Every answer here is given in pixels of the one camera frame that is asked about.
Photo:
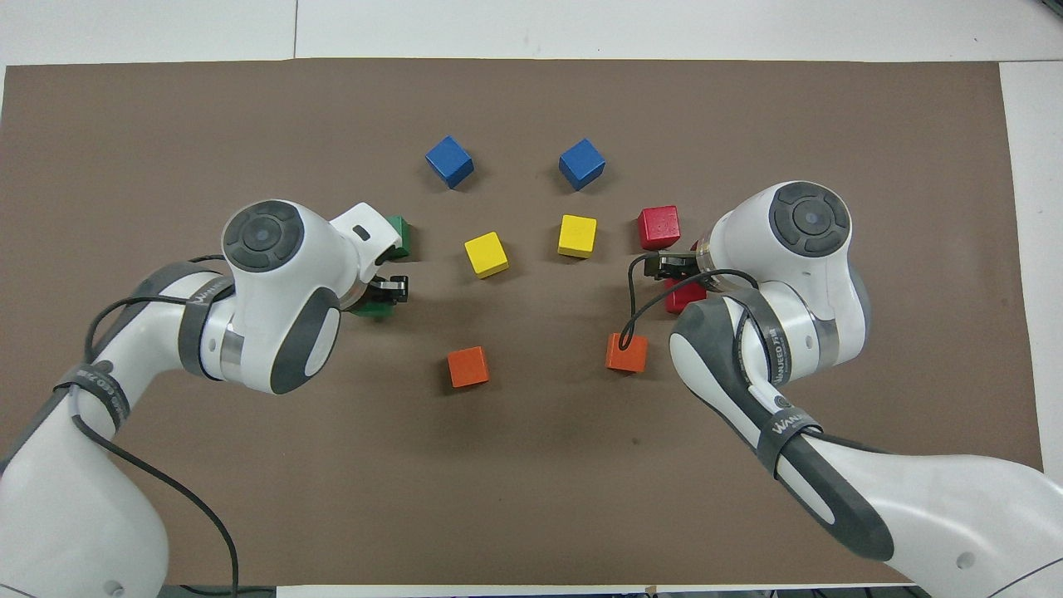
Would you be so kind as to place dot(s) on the brown table mat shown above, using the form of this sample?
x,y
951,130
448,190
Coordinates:
x,y
531,482

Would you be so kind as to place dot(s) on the blue cube block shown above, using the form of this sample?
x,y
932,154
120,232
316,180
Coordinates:
x,y
449,161
581,164

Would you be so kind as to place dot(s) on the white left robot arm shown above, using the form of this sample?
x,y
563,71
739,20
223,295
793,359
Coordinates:
x,y
274,291

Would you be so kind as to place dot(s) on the yellow cube block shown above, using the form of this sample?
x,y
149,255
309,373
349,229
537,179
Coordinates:
x,y
486,254
577,236

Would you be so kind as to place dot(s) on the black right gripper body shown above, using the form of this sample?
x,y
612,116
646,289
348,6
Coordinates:
x,y
688,267

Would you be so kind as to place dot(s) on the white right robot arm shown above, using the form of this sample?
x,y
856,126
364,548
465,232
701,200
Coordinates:
x,y
797,274

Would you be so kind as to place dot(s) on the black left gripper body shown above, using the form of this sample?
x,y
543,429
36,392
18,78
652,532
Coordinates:
x,y
375,295

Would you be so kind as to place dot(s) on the green cube block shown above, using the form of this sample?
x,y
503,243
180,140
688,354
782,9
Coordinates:
x,y
374,311
400,232

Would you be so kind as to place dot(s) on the orange cube block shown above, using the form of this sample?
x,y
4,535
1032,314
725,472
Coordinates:
x,y
633,357
467,366

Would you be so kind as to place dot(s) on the red cube block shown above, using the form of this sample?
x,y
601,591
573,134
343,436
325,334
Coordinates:
x,y
683,301
658,227

